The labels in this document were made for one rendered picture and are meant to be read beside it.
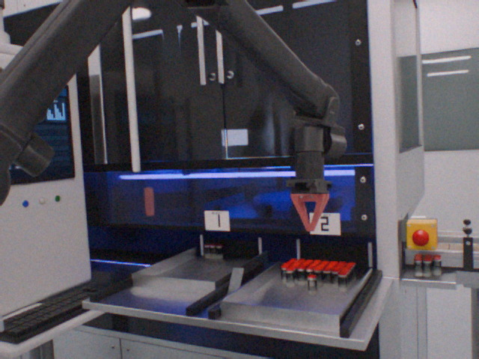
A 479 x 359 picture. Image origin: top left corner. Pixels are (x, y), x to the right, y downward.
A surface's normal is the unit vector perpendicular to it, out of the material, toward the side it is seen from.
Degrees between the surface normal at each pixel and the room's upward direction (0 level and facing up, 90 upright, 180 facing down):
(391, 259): 90
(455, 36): 90
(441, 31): 90
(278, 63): 105
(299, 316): 90
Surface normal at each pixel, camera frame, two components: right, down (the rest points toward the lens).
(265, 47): 0.68, 0.29
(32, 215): 0.90, -0.02
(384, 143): -0.43, 0.08
